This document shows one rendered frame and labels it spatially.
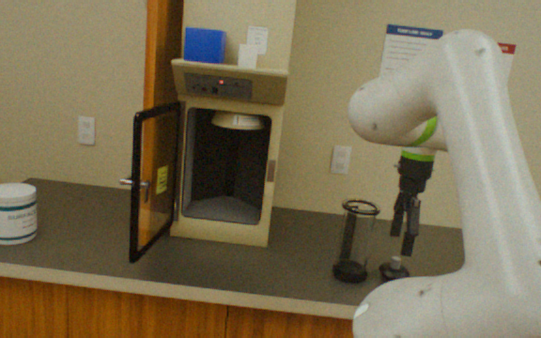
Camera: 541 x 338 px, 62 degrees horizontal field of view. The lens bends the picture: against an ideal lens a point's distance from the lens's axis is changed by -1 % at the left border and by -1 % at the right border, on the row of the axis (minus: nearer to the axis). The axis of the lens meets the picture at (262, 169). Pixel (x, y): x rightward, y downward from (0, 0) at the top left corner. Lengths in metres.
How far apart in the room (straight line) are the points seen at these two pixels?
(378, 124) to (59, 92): 1.45
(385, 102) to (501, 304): 0.40
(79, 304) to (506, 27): 1.74
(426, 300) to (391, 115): 0.35
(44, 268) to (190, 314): 0.41
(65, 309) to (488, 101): 1.19
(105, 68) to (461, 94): 1.47
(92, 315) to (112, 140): 0.81
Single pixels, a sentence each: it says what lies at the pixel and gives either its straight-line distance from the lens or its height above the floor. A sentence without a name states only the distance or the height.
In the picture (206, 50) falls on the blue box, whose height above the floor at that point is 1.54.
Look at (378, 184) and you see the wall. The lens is 1.93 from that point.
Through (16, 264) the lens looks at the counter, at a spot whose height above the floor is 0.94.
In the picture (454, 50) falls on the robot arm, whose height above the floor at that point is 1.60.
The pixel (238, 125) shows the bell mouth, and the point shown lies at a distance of 1.42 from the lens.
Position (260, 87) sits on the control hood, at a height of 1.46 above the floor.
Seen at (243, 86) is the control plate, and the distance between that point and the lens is 1.32.
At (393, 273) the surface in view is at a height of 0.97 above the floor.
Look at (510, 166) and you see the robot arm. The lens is 0.68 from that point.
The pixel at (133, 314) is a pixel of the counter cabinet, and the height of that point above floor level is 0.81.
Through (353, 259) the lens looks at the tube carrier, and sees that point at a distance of 1.36.
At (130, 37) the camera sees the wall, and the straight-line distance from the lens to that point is 1.90.
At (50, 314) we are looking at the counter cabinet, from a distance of 1.48.
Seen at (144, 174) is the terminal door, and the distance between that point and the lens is 1.21.
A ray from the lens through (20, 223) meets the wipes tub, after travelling 1.50.
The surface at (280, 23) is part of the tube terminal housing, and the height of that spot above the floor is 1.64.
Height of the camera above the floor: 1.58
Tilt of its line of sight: 15 degrees down
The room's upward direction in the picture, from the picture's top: 6 degrees clockwise
